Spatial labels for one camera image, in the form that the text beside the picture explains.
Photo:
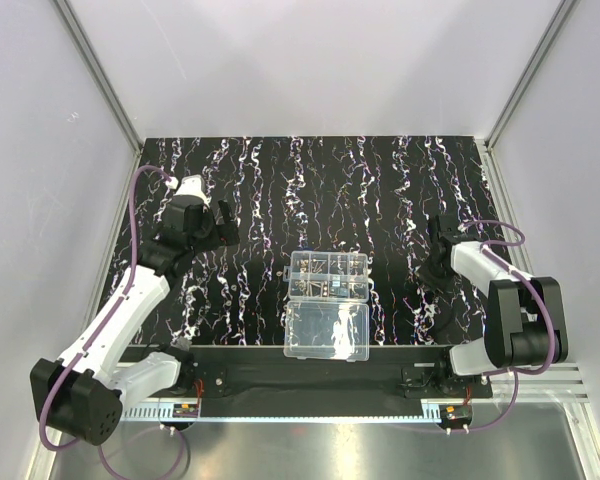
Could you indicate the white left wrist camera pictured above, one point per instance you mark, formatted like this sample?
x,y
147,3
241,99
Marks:
x,y
193,185

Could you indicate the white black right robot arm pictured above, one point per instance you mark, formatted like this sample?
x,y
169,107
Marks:
x,y
525,330

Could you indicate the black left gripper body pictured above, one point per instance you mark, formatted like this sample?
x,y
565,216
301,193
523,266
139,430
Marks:
x,y
213,228

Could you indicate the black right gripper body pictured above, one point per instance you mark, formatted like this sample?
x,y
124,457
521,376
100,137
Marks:
x,y
438,250

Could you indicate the grey cable duct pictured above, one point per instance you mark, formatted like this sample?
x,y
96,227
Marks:
x,y
218,411

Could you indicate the aluminium frame profile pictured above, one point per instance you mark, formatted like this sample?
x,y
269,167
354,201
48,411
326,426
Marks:
x,y
89,57

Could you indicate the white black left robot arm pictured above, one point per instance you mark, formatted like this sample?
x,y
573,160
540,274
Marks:
x,y
82,393

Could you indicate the clear plastic organizer box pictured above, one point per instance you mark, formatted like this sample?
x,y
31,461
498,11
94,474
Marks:
x,y
319,323

